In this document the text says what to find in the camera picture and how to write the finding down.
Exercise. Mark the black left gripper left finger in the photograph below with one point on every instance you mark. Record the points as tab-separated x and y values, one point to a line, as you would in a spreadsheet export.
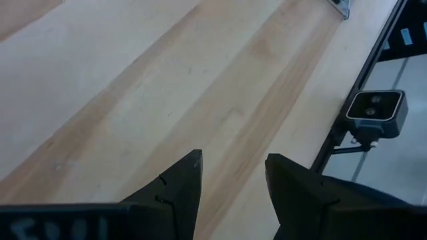
150	216

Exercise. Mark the black depth camera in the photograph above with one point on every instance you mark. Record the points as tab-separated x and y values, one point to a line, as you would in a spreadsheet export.
375	111

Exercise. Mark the black metal table frame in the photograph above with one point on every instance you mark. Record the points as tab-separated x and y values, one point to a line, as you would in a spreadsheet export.
369	66

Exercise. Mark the silver metal bracket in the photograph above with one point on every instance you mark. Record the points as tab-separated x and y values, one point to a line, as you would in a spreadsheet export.
343	7

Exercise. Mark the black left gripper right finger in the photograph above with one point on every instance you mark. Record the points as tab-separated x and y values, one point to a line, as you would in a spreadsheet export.
317	210

